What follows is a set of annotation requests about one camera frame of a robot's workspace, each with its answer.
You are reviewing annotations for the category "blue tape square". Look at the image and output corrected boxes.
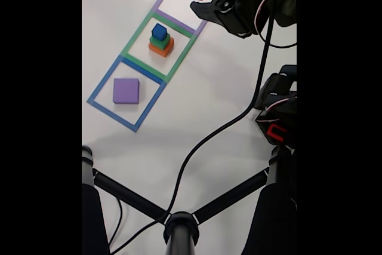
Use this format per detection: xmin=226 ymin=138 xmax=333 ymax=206
xmin=86 ymin=54 xmax=168 ymax=133

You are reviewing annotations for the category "small blue foam cube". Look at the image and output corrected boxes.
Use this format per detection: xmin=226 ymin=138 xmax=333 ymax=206
xmin=151 ymin=23 xmax=168 ymax=42

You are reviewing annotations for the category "red table clamp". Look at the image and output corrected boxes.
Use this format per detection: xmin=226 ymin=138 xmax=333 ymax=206
xmin=266 ymin=123 xmax=287 ymax=142

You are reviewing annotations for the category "orange foam block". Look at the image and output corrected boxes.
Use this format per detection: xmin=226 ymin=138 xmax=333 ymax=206
xmin=148 ymin=36 xmax=175 ymax=58

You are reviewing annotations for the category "green foam cube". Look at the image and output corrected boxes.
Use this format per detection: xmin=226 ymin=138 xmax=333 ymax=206
xmin=149 ymin=32 xmax=171 ymax=51

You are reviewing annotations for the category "thin black cable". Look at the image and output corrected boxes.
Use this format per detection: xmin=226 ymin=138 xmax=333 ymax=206
xmin=107 ymin=198 xmax=123 ymax=247

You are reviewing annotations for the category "purple foam block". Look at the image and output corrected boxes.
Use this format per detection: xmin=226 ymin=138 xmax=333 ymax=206
xmin=112 ymin=78 xmax=140 ymax=106

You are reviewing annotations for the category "black tripod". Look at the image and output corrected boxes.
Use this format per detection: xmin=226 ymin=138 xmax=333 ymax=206
xmin=82 ymin=144 xmax=297 ymax=255

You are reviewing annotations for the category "green tape square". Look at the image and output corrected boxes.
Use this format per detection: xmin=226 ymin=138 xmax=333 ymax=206
xmin=121 ymin=10 xmax=199 ymax=84

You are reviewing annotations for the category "black camera cable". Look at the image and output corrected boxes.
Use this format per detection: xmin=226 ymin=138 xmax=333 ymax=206
xmin=109 ymin=0 xmax=280 ymax=255

